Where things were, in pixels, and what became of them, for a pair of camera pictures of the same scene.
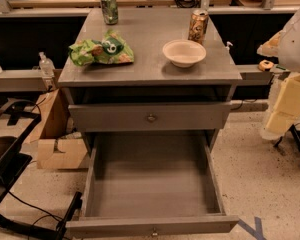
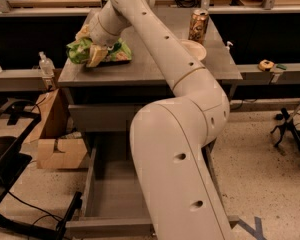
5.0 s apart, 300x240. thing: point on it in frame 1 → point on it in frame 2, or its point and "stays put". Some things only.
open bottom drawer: [150, 183] stays put
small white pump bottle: [227, 49] stays put
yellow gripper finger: [294, 96] → [97, 54]
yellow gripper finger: [280, 122] → [83, 33]
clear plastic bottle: [47, 66] stays put
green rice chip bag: [113, 49] stays put
